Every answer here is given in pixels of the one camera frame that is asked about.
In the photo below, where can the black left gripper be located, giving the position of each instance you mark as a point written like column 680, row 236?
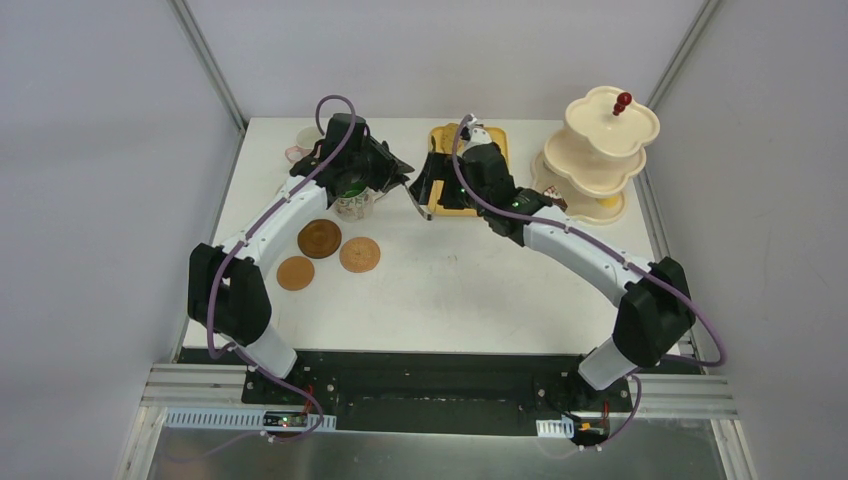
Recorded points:
column 382, row 168

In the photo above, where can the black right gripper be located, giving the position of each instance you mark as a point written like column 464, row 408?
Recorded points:
column 436, row 183

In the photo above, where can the metal tongs with black tips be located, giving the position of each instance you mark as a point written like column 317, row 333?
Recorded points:
column 423, row 212

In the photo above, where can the chocolate cake slice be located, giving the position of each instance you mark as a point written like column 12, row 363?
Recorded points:
column 553, row 193

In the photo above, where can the yellow cream tart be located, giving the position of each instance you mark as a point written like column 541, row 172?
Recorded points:
column 611, row 202

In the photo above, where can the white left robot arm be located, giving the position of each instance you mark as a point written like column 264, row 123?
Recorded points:
column 226, row 283

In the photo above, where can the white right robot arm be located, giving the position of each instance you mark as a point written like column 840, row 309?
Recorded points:
column 650, row 297

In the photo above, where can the yellow plastic tray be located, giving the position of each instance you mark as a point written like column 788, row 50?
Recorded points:
column 443, row 210

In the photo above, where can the floral mug with green inside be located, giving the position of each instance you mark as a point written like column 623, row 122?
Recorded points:
column 356, row 204

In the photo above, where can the light woven round coaster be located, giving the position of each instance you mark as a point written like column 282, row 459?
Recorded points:
column 359, row 254

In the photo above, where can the pink mug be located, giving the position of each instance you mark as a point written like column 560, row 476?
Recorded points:
column 304, row 143

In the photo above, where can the dark brown wooden coaster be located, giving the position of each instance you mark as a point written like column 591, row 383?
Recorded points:
column 319, row 239

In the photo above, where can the orange round coaster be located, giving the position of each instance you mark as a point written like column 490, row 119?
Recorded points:
column 295, row 273

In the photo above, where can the cream three-tier cake stand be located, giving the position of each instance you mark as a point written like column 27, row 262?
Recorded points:
column 598, row 151

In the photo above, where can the left aluminium frame post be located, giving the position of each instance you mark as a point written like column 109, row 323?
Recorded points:
column 202, row 50

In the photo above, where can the aluminium frame post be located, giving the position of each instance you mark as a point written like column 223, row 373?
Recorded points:
column 202, row 50
column 688, row 44

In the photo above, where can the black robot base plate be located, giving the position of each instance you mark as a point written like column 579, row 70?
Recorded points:
column 439, row 393

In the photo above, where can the right aluminium frame post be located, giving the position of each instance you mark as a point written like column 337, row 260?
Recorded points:
column 688, row 44

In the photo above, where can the right white slotted cable duct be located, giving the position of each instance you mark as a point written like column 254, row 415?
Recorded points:
column 555, row 428

